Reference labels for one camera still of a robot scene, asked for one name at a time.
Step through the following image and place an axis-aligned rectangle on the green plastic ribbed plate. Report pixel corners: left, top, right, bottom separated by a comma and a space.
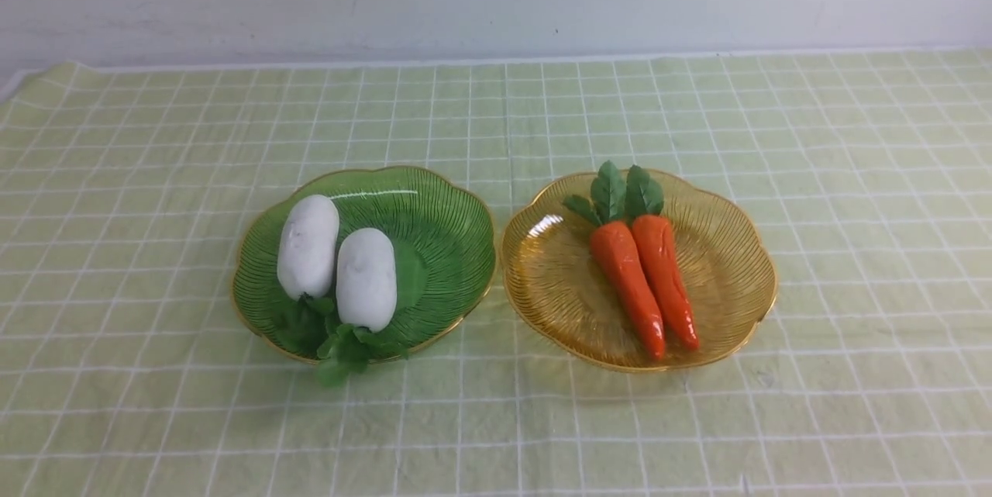
230, 165, 498, 365

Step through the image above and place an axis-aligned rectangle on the amber plastic ribbed plate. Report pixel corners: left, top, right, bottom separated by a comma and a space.
500, 168, 778, 373

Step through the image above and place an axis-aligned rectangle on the white toy radish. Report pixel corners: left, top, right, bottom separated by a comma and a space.
316, 228, 408, 387
277, 195, 339, 353

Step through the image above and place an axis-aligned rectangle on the green checkered tablecloth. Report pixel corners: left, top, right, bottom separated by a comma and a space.
1, 51, 990, 496

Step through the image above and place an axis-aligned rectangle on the orange toy carrot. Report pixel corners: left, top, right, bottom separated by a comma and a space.
563, 160, 667, 361
625, 164, 699, 352

